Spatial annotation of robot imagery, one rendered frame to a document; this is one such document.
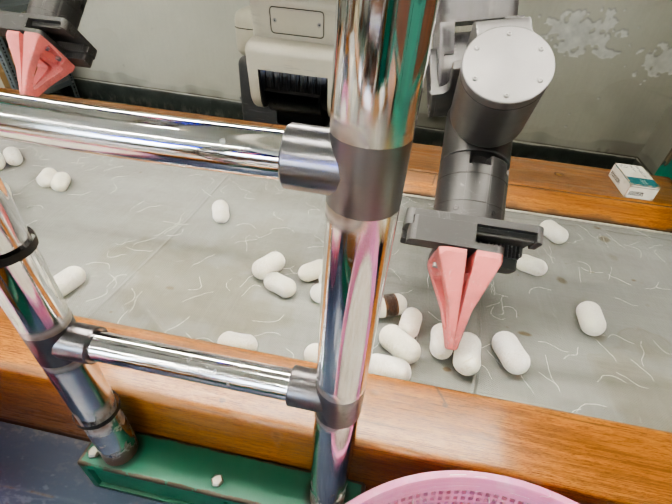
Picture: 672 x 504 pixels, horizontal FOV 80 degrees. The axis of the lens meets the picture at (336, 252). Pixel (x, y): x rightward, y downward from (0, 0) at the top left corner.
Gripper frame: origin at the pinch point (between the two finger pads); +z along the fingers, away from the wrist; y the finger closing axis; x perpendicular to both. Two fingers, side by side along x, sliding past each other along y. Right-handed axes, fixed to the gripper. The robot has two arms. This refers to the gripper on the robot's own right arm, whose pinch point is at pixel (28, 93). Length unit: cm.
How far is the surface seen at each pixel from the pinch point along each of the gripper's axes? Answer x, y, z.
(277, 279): -9.2, 39.9, 19.0
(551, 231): 1, 68, 7
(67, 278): -11.8, 22.0, 22.4
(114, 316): -11.7, 27.2, 24.8
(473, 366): -13, 57, 23
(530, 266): -3, 64, 13
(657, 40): 132, 160, -132
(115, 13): 151, -124, -128
